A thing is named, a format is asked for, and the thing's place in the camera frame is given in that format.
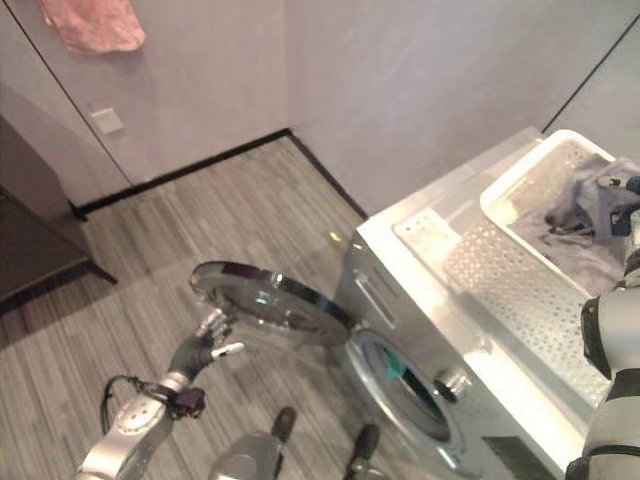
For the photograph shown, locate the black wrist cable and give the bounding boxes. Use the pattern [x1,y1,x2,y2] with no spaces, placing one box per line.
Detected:
[101,374,154,437]

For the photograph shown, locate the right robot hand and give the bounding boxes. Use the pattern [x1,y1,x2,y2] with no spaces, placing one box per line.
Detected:
[595,171,640,240]

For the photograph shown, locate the robot leg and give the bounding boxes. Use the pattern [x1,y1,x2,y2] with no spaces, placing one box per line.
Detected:
[208,406,298,480]
[346,424,382,480]

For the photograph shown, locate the teal cloth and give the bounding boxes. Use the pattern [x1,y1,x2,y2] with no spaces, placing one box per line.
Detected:
[383,348,407,381]

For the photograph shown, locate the washer detergent drawer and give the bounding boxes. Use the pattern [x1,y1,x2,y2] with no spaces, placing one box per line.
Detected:
[355,277,399,329]

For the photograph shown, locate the grey laundry clothes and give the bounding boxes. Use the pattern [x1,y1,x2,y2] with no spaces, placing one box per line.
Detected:
[509,152,639,297]

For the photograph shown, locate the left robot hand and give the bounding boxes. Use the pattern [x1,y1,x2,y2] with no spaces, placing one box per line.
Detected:
[171,307,246,379]

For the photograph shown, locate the dark brown cabinet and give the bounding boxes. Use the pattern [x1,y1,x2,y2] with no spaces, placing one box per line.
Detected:
[0,114,119,317]

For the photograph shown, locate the silver washer control knob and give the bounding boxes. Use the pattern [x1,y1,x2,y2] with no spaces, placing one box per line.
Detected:
[432,368,470,402]

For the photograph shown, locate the robot left leg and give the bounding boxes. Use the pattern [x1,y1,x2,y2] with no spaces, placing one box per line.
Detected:
[208,406,298,480]

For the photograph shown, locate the pink hanging cloth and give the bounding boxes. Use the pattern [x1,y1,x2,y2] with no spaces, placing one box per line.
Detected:
[38,0,147,55]

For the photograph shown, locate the white perforated laundry basket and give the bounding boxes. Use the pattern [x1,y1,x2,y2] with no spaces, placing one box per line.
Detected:
[442,128,640,417]

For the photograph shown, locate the round glass washer door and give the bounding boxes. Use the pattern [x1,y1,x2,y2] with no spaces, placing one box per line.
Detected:
[188,259,354,349]

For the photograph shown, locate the black baseboard strip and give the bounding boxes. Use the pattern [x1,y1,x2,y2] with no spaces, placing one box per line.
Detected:
[67,128,370,223]

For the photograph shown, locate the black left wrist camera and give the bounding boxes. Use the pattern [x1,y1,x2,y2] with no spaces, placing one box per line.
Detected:
[172,387,207,419]

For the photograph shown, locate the robot right leg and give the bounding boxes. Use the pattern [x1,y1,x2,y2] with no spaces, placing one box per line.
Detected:
[346,424,382,480]

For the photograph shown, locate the white front-load washing machine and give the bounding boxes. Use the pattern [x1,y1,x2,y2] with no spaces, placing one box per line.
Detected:
[329,127,619,480]

